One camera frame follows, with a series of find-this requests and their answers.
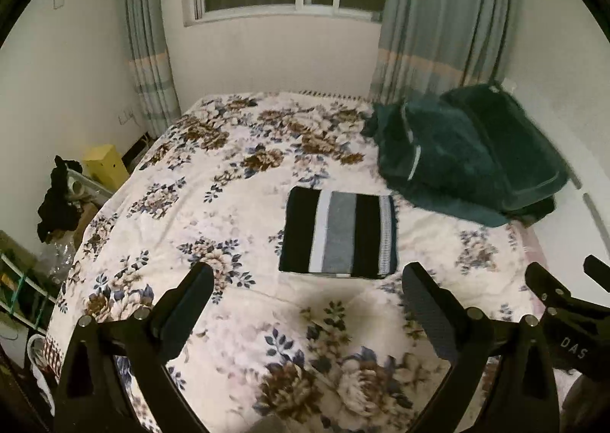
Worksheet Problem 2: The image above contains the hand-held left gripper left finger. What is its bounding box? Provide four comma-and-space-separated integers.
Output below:
55, 262, 215, 433

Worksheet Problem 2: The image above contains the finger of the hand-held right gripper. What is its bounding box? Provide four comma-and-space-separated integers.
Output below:
524, 262, 573, 315
583, 254, 610, 293

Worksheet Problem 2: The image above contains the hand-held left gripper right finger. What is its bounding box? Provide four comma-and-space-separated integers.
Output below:
403, 262, 559, 433

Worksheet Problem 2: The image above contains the black grey white striped garment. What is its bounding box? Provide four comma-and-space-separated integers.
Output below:
279, 185, 399, 279

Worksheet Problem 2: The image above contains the person's right forearm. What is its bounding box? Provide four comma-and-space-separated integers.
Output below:
560, 370, 606, 433

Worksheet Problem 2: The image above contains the pink mattress cover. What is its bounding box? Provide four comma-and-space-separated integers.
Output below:
517, 225, 546, 274

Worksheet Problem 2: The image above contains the floral bed sheet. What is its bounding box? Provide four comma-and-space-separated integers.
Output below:
45, 90, 580, 433

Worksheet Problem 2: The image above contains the clear plastic bag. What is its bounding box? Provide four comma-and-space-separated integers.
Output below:
42, 241, 78, 286

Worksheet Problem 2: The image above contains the dark green folded blanket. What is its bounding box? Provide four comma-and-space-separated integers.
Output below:
441, 82, 571, 226

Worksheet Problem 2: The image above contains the dark green crumpled blanket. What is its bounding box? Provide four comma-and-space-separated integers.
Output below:
361, 93, 512, 229

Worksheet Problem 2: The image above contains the white bucket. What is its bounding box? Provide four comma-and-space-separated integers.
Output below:
26, 334, 57, 412

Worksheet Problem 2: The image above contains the white plastic container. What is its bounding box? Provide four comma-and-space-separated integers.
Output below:
63, 170, 115, 211

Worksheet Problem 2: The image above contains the black cloth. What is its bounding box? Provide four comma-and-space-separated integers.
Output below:
37, 155, 85, 244

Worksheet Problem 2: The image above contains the yellow box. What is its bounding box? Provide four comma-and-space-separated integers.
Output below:
81, 143, 130, 192

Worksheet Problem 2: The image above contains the grey green striped curtain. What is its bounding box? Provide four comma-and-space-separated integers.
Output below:
368, 0, 520, 105
124, 0, 182, 138

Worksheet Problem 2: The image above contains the white wire rack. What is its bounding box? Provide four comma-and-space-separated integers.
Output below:
0, 229, 64, 336

